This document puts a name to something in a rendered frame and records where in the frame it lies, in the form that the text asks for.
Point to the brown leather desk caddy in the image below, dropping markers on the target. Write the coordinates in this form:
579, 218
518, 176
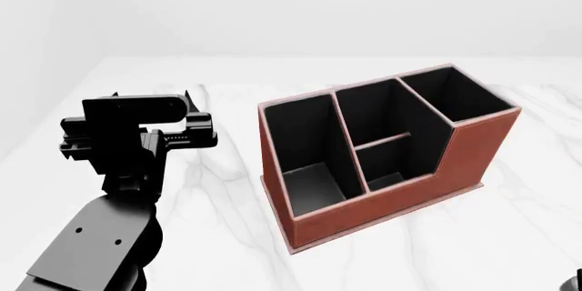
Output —
391, 195

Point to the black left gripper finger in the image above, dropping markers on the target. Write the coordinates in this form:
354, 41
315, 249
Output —
193, 110
114, 94

